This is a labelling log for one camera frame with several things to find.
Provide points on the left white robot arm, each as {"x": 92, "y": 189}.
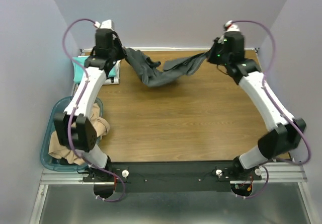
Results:
{"x": 73, "y": 126}

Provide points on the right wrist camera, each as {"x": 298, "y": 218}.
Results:
{"x": 230, "y": 26}

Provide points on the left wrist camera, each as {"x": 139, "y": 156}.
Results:
{"x": 107, "y": 24}

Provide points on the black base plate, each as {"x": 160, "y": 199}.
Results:
{"x": 179, "y": 176}

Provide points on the white folded t-shirt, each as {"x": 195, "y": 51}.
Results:
{"x": 114, "y": 75}

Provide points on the teal folded t-shirt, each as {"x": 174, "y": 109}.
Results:
{"x": 78, "y": 72}

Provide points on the beige crumpled t-shirt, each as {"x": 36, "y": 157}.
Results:
{"x": 58, "y": 151}

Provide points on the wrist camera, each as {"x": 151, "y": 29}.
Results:
{"x": 230, "y": 26}
{"x": 107, "y": 24}

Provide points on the aluminium frame rail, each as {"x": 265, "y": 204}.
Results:
{"x": 276, "y": 172}

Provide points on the teal plastic bin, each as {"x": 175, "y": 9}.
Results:
{"x": 96, "y": 157}

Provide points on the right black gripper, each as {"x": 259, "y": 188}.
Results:
{"x": 216, "y": 44}

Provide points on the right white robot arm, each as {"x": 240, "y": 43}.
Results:
{"x": 283, "y": 129}

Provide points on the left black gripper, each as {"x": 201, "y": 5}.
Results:
{"x": 117, "y": 42}

